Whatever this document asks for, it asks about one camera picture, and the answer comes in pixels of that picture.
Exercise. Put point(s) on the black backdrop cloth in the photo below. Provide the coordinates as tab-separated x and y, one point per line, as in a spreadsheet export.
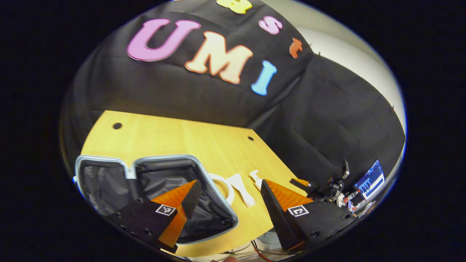
164	87

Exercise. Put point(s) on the light blue suitcase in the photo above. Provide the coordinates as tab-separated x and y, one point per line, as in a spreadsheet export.
109	182

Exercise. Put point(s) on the white skin care tube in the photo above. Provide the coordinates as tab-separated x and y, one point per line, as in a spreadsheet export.
242	191

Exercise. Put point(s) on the white pump bottle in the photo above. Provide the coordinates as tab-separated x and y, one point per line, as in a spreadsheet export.
256	178

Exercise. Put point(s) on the computer monitor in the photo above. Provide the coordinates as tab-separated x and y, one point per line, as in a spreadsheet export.
371	180

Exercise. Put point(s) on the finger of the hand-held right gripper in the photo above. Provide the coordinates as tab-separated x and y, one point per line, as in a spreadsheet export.
302	183

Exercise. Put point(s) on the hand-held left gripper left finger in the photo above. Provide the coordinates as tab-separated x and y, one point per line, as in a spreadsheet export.
192	200

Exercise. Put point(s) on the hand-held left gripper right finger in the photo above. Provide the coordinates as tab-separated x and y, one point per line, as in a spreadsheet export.
275	218

